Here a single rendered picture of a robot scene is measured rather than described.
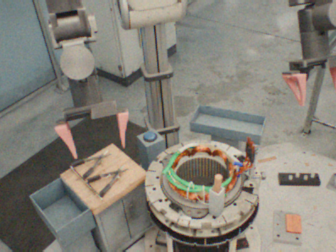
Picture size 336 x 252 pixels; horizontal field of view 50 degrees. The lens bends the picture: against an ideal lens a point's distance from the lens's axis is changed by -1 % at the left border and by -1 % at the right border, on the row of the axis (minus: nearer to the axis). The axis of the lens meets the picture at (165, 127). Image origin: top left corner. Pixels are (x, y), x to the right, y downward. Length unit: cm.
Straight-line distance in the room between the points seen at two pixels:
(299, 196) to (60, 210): 85
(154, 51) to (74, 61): 68
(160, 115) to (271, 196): 52
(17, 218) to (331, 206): 186
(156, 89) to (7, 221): 154
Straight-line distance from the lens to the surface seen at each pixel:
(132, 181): 109
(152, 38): 126
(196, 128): 127
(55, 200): 120
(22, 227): 248
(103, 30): 327
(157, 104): 139
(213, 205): 92
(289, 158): 158
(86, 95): 70
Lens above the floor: 187
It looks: 40 degrees down
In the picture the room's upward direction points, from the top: 5 degrees counter-clockwise
